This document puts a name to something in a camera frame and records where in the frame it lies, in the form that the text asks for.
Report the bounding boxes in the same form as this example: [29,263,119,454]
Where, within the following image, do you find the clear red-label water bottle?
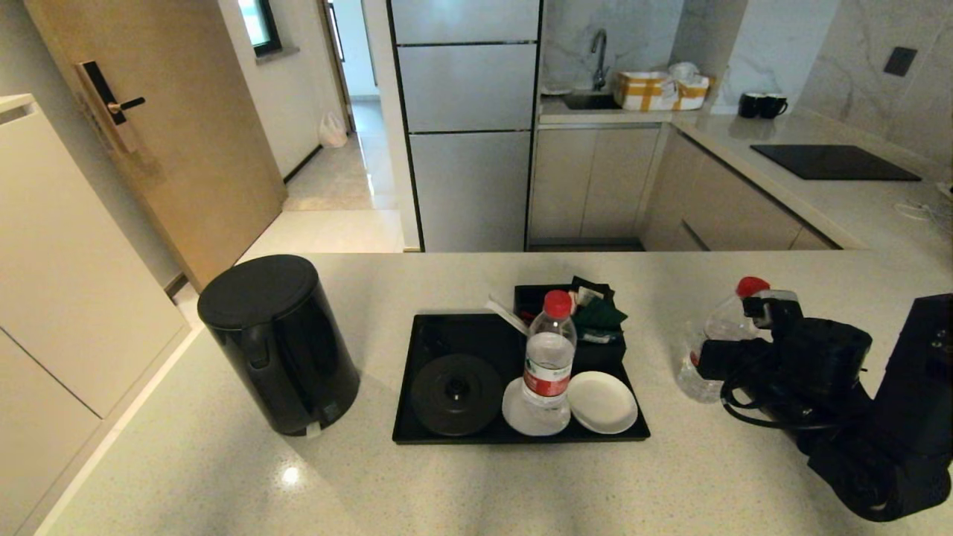
[520,290,578,419]
[676,276,772,405]

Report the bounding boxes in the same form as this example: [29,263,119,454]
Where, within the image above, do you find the black electric kettle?
[197,255,361,438]

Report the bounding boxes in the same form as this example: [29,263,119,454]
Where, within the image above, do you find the black box of sachets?
[512,283,628,374]

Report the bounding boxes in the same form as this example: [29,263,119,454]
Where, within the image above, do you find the dark green tea bag packets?
[570,275,629,345]

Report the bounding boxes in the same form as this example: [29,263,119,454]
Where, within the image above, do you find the black round kettle base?
[410,354,505,438]

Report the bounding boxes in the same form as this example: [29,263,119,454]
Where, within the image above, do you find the white ceramic saucer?
[500,375,571,437]
[567,371,640,436]

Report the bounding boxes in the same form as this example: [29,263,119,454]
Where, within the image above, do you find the black induction cooktop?
[750,143,922,182]

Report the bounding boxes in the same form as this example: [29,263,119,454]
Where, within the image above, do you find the beige kitchen base cabinet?
[529,123,842,252]

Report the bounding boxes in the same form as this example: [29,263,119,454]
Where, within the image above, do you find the white wrapped stir stick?
[485,296,531,336]

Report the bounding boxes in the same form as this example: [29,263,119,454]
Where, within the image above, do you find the taped cardboard box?
[613,68,712,112]

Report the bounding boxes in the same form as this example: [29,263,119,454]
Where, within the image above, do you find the black rectangular serving tray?
[392,311,651,446]

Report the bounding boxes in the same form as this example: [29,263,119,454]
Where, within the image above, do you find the steel kitchen sink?
[562,91,622,111]

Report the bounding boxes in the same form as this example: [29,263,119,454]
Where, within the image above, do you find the chrome kitchen faucet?
[590,28,611,92]

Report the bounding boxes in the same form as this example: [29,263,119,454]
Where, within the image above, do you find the silver grey refrigerator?
[387,0,543,252]

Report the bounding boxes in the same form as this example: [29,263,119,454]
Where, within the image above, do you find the white plastic bag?
[319,112,348,148]

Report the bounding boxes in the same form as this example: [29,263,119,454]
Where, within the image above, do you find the dark framed window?
[237,0,282,57]

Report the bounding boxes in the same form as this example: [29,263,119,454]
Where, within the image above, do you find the light wooden door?
[22,0,288,295]

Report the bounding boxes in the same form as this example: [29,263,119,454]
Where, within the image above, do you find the white tall cabinet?
[0,93,191,536]

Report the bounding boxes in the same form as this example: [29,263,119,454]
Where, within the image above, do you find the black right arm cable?
[719,371,842,432]

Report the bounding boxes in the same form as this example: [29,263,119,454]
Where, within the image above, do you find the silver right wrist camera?
[743,290,802,329]

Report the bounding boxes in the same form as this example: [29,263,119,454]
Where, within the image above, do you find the dark wall switch plate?
[884,46,918,77]

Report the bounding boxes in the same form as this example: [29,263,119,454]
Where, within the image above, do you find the black door lock handle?
[74,60,146,154]

